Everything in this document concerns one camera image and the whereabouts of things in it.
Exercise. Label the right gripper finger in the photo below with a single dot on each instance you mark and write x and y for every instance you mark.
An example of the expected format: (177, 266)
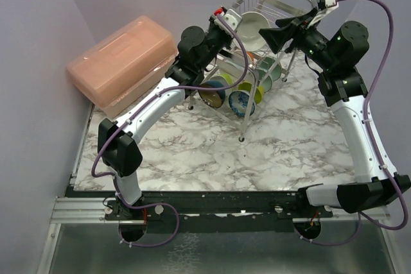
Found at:
(281, 23)
(276, 38)

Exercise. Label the stainless steel dish rack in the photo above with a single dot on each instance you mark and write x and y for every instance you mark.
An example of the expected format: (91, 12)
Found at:
(248, 76)

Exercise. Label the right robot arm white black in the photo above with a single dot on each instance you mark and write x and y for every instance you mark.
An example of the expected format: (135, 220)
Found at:
(377, 181)

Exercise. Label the dark teal beige bowl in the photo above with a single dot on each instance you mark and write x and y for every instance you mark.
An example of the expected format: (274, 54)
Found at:
(213, 98)

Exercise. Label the plain white bowl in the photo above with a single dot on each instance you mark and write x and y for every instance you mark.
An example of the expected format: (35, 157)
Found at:
(248, 30)

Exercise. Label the white orange bowl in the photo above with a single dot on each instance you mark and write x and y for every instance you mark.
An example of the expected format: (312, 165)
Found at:
(250, 56)

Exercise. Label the lime green white bowl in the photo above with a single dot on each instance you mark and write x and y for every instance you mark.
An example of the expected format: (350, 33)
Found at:
(224, 79)

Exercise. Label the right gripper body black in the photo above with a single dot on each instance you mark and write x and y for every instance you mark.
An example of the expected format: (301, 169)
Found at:
(314, 44)

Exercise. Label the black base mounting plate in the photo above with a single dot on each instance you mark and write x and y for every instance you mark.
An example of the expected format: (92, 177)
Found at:
(204, 212)

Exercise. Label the mint green brown-rimmed bowl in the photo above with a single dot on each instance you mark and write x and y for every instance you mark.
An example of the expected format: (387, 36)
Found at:
(267, 62)

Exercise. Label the blue white patterned bowl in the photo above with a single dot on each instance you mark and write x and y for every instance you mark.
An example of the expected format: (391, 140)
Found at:
(238, 102)

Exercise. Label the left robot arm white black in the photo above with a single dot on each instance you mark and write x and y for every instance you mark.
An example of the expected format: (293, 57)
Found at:
(118, 140)

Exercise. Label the pink plastic storage box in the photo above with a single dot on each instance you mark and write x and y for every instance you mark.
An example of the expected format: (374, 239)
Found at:
(125, 65)

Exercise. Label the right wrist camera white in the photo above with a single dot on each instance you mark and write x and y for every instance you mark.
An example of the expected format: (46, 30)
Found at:
(324, 8)

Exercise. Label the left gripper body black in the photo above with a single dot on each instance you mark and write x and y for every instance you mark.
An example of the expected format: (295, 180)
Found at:
(215, 41)

